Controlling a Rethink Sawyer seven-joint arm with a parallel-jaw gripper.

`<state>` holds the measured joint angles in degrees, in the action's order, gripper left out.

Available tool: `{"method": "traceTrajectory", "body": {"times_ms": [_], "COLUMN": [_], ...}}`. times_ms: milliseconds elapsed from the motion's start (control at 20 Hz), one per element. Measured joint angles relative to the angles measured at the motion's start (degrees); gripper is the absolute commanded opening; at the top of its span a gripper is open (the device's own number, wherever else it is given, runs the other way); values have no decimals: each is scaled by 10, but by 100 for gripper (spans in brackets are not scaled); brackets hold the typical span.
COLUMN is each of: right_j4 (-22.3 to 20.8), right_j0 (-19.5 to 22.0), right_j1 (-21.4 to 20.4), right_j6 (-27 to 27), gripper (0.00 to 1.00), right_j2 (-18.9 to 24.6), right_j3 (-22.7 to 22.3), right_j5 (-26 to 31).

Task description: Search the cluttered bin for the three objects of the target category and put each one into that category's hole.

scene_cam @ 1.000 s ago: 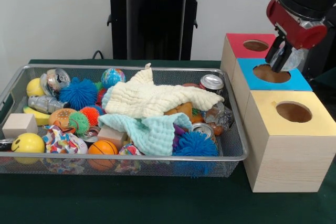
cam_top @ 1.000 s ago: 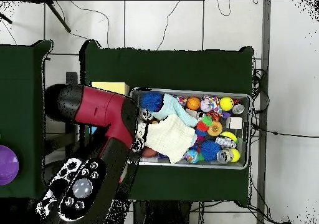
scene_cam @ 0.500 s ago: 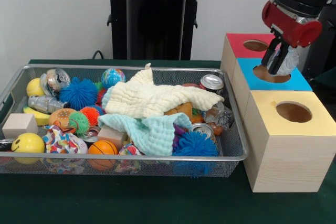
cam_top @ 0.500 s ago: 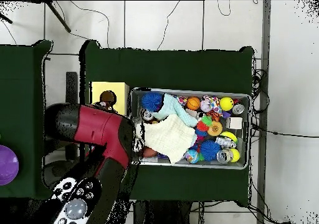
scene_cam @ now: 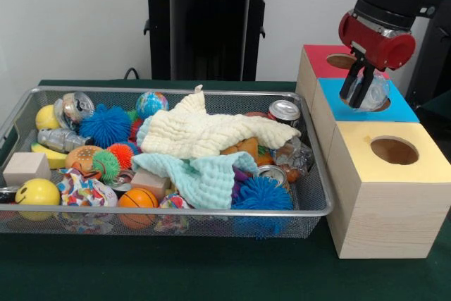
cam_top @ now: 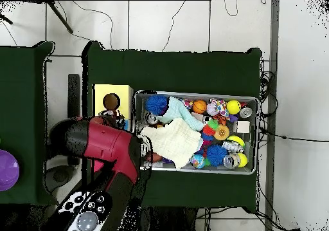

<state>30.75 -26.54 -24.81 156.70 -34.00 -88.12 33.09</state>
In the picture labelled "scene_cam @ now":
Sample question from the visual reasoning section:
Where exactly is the shallow wire mesh bin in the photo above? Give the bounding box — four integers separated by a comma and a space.
0, 85, 334, 240

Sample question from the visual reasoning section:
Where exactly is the dark green side table cloth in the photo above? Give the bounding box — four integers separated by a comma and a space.
415, 89, 451, 150

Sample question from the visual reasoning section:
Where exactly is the toy hamburger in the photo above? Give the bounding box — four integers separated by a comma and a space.
65, 145, 105, 175

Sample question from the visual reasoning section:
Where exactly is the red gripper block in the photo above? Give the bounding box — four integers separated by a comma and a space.
338, 8, 417, 109

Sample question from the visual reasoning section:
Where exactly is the blue furry monster toy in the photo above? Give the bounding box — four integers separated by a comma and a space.
230, 176, 294, 211

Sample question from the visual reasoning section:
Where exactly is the clear packet of orange snacks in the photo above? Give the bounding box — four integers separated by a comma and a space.
274, 135, 314, 183

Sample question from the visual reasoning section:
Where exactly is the blue spiky rubber ball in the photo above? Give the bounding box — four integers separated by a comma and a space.
78, 104, 132, 149

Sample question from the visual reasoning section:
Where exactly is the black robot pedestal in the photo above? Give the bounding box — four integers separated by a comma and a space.
136, 0, 284, 82

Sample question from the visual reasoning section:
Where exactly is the small orange basketball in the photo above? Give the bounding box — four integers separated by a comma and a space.
118, 188, 159, 230

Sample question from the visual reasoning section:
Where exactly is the plain wooden cube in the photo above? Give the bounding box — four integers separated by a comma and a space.
2, 152, 52, 188

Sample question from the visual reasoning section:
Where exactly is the cream waffle cloth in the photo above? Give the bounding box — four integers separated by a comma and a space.
140, 84, 302, 158

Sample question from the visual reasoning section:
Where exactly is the mint waffle cloth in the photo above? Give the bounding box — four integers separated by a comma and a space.
131, 117, 259, 210

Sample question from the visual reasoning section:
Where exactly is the blue green globe ball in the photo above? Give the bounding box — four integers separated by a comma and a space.
135, 91, 170, 121

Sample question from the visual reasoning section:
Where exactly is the wooden box with three holes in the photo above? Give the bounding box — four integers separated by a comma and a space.
295, 45, 451, 259

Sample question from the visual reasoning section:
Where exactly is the yellow smiley ball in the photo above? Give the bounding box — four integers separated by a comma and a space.
14, 178, 61, 221

